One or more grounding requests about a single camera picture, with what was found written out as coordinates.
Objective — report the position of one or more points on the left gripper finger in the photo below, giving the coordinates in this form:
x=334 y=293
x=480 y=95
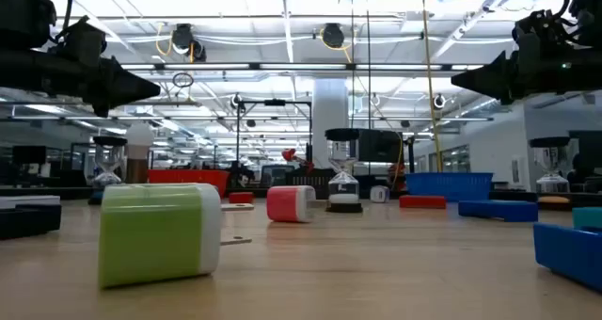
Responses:
x=102 y=109
x=124 y=82

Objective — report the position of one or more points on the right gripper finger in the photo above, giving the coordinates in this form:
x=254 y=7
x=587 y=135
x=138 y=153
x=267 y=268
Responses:
x=489 y=77
x=501 y=99

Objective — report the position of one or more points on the blue base hourglass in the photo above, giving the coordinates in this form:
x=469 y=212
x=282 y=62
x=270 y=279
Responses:
x=109 y=141

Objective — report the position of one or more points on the yellow sand black hourglass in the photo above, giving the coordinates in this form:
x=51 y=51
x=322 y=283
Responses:
x=550 y=142

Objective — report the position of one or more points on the blue eraser block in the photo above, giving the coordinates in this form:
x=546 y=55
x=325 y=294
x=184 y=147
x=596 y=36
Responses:
x=498 y=211

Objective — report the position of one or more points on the red eraser block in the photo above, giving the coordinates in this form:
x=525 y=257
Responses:
x=422 y=202

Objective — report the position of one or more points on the green white wall charger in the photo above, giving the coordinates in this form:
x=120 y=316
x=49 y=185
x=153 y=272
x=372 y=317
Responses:
x=150 y=235

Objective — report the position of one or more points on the cyan eraser block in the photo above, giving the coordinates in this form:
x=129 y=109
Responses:
x=588 y=217

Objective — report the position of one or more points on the purple white wall charger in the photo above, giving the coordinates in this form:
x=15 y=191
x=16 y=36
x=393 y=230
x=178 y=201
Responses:
x=379 y=194

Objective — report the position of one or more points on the white sand black hourglass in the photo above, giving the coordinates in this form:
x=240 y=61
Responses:
x=343 y=195

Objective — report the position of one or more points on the pink white wall charger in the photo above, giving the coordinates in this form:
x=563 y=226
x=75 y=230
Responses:
x=282 y=204

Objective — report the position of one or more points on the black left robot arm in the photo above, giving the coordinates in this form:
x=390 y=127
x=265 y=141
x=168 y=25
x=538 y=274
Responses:
x=23 y=19

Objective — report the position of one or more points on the white light bulb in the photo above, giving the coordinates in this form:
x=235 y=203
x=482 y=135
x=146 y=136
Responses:
x=139 y=134

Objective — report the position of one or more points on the black computer monitor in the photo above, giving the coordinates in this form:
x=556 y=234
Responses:
x=29 y=154
x=382 y=146

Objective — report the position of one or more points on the blue plastic basket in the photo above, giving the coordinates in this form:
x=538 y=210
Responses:
x=449 y=186

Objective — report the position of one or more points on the person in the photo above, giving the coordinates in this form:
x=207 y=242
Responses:
x=581 y=169

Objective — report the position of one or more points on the red plastic basket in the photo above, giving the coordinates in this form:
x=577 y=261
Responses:
x=188 y=176

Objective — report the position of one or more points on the red background equipment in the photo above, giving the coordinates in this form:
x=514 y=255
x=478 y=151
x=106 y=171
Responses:
x=395 y=176

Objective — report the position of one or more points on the white building column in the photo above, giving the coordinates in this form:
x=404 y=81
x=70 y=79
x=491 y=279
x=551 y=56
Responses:
x=329 y=108

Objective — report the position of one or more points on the blue digital timer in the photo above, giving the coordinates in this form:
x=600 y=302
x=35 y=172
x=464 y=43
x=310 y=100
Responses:
x=569 y=254

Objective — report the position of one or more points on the long ceiling light strip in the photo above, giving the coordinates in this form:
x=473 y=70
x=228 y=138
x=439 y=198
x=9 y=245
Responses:
x=301 y=66

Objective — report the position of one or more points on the red desk lamp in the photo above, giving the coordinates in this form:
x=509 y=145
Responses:
x=288 y=154

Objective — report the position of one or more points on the dark background screen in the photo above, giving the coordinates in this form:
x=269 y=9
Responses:
x=277 y=175

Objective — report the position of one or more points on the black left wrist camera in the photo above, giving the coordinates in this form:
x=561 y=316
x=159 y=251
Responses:
x=82 y=42

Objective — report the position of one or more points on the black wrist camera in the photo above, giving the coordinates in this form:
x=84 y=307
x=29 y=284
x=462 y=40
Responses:
x=538 y=28
x=82 y=42

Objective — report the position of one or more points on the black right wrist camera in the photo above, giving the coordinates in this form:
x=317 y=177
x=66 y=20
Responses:
x=538 y=28

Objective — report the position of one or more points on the large black wall screen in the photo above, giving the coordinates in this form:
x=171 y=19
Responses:
x=590 y=148

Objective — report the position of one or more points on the black aluminium table frame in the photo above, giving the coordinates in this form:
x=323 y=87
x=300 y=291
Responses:
x=37 y=192

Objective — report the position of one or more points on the black metal rig frame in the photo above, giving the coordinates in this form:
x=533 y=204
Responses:
x=274 y=102

